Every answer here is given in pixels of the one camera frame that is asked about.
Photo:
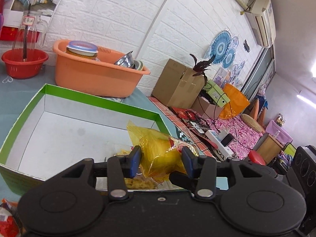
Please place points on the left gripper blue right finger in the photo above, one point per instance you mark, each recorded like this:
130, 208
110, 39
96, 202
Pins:
190, 162

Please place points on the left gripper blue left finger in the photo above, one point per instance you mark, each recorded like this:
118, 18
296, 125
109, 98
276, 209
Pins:
134, 159

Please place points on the yellow cake snack packet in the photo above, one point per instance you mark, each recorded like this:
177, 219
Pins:
160, 155

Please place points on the red checkered snack packet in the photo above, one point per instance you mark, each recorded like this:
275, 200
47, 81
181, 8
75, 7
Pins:
10, 224

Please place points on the white power strip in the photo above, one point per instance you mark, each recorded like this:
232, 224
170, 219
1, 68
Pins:
221, 150

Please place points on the pink cardboard box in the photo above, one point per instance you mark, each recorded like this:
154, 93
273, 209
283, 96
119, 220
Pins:
206, 109

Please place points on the green small box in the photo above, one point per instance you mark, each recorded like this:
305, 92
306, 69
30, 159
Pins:
216, 93

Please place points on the orange gift bag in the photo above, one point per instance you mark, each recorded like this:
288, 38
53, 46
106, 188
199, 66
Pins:
237, 104

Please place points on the brown cardboard box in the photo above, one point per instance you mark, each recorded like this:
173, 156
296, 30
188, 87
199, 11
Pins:
178, 86

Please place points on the green cardboard box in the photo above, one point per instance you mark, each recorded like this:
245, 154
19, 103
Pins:
59, 127

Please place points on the orange plastic tub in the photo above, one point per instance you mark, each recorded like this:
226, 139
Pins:
99, 77

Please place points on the dark red leafed plant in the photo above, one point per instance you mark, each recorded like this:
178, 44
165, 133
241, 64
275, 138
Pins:
200, 67

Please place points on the steel bowl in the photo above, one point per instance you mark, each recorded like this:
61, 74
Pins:
126, 61

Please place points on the lidded tin container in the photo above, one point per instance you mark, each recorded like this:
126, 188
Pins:
82, 49

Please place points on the blue paper fan decoration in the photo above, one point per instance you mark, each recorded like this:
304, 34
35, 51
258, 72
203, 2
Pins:
220, 47

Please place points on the red plastic basin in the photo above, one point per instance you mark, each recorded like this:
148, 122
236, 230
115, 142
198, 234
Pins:
19, 69

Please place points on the glass pitcher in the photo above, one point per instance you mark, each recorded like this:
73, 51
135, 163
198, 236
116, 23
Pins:
30, 36

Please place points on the wall air conditioner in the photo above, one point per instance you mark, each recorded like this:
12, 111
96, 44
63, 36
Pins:
261, 18

